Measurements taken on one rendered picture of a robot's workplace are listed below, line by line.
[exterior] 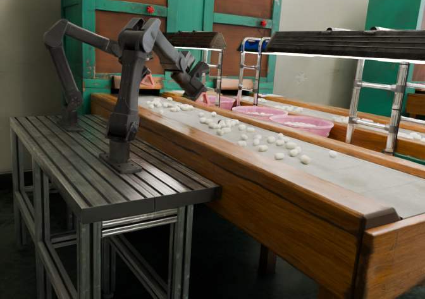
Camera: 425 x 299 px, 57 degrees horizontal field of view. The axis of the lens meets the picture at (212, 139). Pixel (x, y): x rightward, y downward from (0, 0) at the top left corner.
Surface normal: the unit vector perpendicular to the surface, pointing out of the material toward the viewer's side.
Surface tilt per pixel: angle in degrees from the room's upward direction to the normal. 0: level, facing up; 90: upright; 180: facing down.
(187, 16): 90
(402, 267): 90
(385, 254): 90
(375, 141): 90
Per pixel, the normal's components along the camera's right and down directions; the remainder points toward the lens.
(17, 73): 0.55, 0.22
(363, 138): -0.85, 0.06
